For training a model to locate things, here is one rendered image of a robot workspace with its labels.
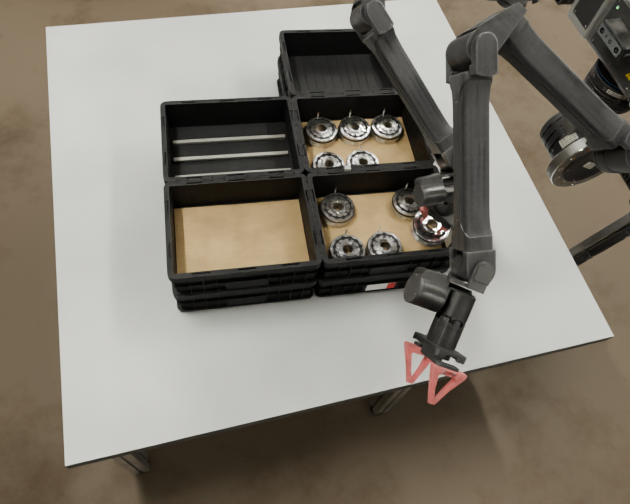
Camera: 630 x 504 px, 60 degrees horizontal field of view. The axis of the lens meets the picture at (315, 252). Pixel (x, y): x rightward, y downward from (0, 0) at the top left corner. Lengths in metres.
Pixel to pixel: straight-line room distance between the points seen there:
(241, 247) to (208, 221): 0.13
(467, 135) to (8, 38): 2.94
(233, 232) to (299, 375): 0.45
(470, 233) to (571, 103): 0.30
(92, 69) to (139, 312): 0.98
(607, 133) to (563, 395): 1.63
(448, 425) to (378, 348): 0.82
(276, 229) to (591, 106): 0.88
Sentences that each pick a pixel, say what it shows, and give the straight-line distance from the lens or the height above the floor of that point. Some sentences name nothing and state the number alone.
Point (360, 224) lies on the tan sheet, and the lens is 1.64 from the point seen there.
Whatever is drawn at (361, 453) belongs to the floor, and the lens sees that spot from 2.26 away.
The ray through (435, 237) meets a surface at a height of 0.97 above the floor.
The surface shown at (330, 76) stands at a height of 0.83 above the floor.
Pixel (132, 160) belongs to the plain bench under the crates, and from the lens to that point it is 1.94.
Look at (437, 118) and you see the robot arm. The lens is 1.33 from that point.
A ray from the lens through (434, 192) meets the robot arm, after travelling 1.32.
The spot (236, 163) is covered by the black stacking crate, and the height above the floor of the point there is 0.83.
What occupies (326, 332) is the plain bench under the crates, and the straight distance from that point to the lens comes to 1.61.
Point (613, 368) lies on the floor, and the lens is 2.78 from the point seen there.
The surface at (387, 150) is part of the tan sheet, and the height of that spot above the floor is 0.83.
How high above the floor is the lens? 2.20
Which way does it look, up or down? 60 degrees down
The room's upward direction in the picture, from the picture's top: 13 degrees clockwise
